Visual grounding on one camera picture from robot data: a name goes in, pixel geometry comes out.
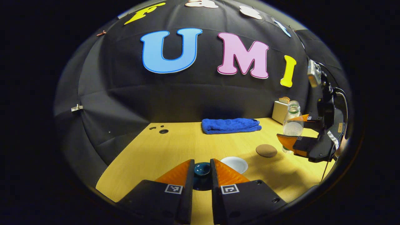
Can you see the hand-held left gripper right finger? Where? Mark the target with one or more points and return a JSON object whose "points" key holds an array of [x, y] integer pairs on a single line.
{"points": [[217, 193]]}

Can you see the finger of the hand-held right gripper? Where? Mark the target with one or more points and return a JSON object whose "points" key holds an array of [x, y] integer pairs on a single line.
{"points": [[307, 120], [300, 145]]}

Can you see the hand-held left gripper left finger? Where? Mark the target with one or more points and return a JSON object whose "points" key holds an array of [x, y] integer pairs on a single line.
{"points": [[187, 193]]}

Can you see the clear plastic water bottle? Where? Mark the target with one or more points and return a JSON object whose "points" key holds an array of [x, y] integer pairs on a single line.
{"points": [[293, 125]]}

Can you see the teal teacup lid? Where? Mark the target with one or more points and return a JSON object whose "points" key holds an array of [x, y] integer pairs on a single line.
{"points": [[202, 170]]}

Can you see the brown round coaster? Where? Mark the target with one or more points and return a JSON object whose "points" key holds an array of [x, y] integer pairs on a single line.
{"points": [[266, 150]]}

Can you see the teal teacup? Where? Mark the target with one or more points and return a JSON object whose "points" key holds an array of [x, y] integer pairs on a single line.
{"points": [[236, 164]]}

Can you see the white toaster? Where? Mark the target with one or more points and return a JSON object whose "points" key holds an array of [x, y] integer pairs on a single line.
{"points": [[279, 112]]}

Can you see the toasted bread slice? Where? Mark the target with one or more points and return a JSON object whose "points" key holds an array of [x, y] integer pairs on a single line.
{"points": [[284, 100]]}

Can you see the folded blue towel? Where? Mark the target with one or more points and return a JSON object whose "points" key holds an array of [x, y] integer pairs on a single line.
{"points": [[229, 125]]}

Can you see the white clip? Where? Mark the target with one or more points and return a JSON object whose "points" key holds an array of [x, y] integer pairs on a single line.
{"points": [[77, 107]]}

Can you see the red clip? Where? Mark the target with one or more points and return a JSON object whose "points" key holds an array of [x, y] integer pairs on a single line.
{"points": [[101, 32]]}

